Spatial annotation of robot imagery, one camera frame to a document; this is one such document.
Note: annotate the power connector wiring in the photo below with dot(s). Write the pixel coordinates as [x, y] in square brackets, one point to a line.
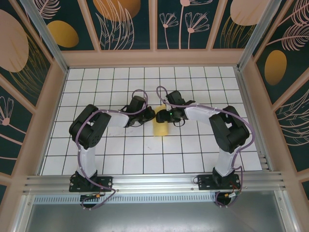
[93, 196]
[229, 195]

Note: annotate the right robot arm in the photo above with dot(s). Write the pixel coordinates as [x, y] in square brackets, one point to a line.
[225, 162]

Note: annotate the aluminium side rail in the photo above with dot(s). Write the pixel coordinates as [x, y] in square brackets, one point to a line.
[253, 125]

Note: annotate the grey sheet metal panel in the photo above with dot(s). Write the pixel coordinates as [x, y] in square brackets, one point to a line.
[154, 217]

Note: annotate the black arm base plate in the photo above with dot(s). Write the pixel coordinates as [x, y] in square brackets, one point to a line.
[106, 182]
[204, 182]

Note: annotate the long aluminium mounting rail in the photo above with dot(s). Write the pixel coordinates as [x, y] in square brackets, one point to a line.
[154, 181]

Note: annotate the aluminium corner post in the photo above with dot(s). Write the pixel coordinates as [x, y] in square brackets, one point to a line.
[48, 41]
[256, 36]

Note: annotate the yellow cloth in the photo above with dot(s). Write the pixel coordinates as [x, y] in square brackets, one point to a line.
[161, 130]

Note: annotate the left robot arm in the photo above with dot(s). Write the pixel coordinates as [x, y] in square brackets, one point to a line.
[85, 159]

